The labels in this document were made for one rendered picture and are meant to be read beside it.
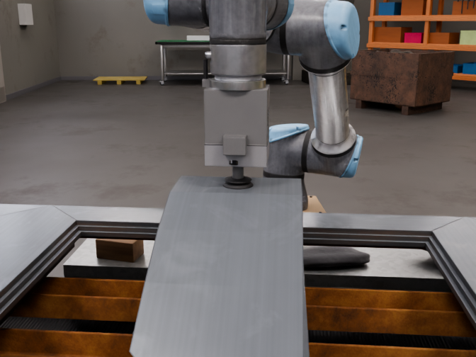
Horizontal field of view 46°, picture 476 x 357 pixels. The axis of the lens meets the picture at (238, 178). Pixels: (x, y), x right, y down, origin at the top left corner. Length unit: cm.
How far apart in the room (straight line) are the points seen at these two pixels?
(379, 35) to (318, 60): 1084
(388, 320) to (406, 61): 692
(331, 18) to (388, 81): 691
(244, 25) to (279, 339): 38
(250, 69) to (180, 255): 25
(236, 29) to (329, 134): 72
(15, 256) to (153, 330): 48
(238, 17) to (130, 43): 1175
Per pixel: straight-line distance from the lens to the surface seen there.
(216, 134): 74
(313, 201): 166
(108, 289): 120
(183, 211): 73
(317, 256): 132
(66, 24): 1272
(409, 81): 788
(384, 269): 135
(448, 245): 109
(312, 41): 118
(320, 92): 129
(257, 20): 73
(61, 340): 104
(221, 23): 72
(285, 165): 151
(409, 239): 114
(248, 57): 72
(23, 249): 107
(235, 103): 73
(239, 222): 70
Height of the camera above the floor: 124
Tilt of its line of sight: 16 degrees down
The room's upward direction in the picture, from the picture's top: straight up
